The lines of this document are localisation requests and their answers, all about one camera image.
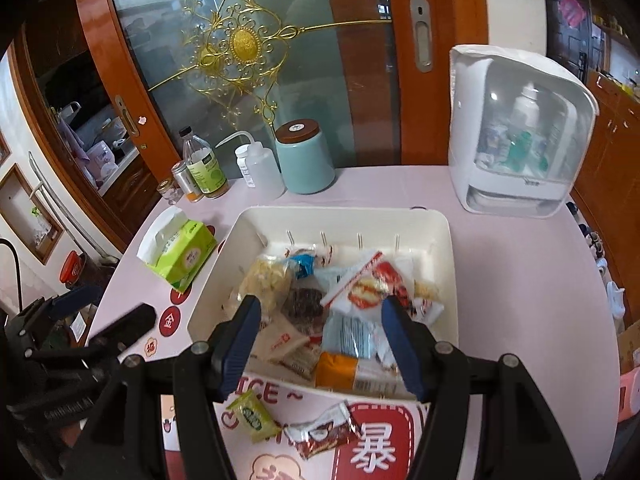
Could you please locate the small green candy packet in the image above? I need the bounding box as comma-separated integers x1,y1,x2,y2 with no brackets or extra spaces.
227,389,281,443

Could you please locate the dark seaweed snack pack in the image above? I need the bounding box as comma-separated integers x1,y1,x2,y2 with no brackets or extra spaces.
281,287,326,337

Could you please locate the small glass jar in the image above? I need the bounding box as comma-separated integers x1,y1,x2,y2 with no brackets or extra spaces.
157,178,183,205

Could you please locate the red white snack packet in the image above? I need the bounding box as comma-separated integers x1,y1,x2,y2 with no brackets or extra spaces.
321,252,414,323

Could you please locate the pink cartoon table mat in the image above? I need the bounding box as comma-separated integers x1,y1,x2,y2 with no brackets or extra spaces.
84,164,622,480

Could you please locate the teal ceramic canister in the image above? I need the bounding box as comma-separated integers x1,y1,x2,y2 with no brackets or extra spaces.
276,119,335,195

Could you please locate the orange white snack packet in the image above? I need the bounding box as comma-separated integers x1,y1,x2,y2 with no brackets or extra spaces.
314,352,416,400

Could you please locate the clear bottle green label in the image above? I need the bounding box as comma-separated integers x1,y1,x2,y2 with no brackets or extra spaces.
179,126,229,198

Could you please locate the white plastic storage bin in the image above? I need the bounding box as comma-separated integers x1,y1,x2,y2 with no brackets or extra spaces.
186,204,460,402

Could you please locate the red bucket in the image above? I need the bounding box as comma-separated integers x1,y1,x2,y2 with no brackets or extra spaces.
58,250,86,288

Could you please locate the light blue printed snack bag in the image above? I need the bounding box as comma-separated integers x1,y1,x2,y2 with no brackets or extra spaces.
321,312,396,368

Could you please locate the white squeeze bottle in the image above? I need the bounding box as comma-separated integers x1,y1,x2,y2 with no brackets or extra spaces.
215,130,286,200

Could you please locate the small metal can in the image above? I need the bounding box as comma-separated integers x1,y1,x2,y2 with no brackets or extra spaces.
171,160,204,203

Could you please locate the yellow noodle snack packet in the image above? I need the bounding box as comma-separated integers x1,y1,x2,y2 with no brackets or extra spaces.
224,256,295,323

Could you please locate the brown red candy wrapper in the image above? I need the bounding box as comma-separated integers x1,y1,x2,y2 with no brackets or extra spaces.
283,402,361,460

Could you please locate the green tissue pack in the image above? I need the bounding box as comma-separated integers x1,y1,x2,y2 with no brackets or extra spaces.
137,205,218,294

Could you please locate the clear cup snack container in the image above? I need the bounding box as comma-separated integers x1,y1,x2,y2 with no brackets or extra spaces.
250,313,321,380

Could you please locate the white cosmetics organizer cabinet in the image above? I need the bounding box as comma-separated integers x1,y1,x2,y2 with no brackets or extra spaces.
448,44,600,219

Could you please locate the blue candy wrapper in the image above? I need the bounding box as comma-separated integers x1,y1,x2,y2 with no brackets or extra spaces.
288,252,316,280

